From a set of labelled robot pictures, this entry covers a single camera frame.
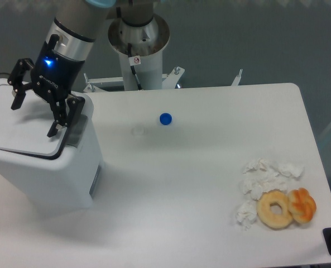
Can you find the white metal table frame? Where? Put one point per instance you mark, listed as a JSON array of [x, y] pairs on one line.
[[169, 81]]

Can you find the crumpled white tissue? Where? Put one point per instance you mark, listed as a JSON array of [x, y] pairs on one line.
[[291, 170], [261, 176], [246, 214]]

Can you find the white trash can lid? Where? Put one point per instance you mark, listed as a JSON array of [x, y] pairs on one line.
[[24, 131]]

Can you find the plain ring donut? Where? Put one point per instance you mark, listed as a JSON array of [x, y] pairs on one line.
[[272, 209]]

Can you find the white trash can body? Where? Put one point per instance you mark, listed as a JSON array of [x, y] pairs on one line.
[[69, 180]]

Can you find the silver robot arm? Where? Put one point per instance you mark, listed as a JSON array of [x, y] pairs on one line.
[[78, 24]]

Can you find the crumpled white tissue right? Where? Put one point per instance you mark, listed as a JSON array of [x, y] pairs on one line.
[[291, 170]]

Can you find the crumpled white tissue lower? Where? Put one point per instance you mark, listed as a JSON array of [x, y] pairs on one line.
[[246, 214]]

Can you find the orange twisted pastry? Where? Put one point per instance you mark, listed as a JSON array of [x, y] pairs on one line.
[[301, 205]]

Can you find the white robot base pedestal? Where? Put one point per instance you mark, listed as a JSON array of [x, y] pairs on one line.
[[140, 52]]

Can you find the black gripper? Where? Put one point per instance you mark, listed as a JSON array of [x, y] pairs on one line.
[[52, 78]]

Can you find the blue bottle cap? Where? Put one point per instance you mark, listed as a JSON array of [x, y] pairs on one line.
[[165, 119]]

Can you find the crumpled white tissue upper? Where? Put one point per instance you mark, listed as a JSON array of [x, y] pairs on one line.
[[261, 176]]

